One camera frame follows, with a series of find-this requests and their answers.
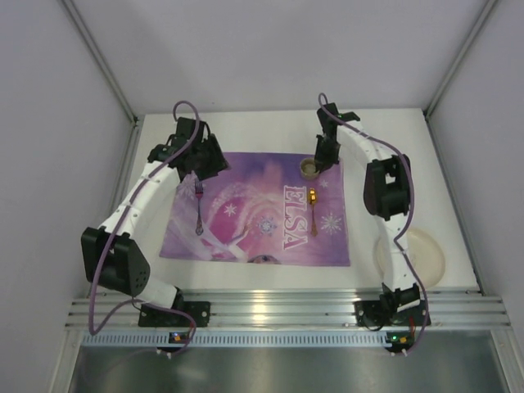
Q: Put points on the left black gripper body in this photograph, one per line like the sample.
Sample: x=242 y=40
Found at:
x=214 y=160

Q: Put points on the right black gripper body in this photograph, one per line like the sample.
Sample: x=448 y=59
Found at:
x=326 y=150

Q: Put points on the small beige cup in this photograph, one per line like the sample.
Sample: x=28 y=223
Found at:
x=308 y=170

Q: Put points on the iridescent purple fork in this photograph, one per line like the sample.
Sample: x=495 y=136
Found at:
x=199 y=194

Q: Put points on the gold spoon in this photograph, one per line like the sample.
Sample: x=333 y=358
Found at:
x=313 y=200

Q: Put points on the purple Elsa placemat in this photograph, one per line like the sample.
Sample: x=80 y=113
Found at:
x=257 y=212

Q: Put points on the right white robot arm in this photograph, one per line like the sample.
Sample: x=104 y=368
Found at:
x=388 y=186

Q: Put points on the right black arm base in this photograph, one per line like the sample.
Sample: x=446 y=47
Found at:
x=398 y=308

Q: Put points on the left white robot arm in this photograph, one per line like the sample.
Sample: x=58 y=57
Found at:
x=112 y=256

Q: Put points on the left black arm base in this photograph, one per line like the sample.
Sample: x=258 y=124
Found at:
x=191 y=314

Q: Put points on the cream white plate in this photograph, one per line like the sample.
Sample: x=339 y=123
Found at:
x=425 y=255

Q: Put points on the right aluminium frame post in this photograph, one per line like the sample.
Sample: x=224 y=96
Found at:
x=474 y=31

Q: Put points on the aluminium frame post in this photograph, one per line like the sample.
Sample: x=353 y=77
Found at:
x=71 y=10
x=474 y=31

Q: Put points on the aluminium mounting rail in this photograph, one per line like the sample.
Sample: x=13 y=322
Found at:
x=335 y=309

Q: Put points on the perforated grey cable tray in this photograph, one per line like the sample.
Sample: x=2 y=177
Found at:
x=244 y=339

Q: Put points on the left aluminium frame post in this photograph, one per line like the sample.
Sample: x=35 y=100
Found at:
x=71 y=10

